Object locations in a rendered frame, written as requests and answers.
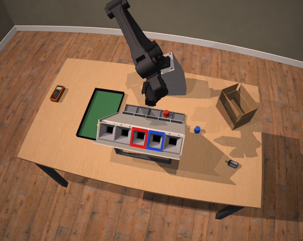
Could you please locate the orange digital multimeter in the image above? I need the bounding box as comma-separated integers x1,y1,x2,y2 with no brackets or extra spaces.
50,85,65,102

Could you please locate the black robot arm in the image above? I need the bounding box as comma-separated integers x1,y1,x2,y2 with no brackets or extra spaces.
104,0,170,107

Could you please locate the red plug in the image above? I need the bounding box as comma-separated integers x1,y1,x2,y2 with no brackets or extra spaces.
163,110,169,117

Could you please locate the green tray with black rim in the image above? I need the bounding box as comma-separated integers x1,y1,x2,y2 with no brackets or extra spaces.
76,88,124,141

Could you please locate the blue round disc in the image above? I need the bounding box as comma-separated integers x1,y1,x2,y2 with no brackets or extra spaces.
194,126,200,134

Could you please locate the grey slanted panel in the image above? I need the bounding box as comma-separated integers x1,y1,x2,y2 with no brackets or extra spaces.
93,104,185,160

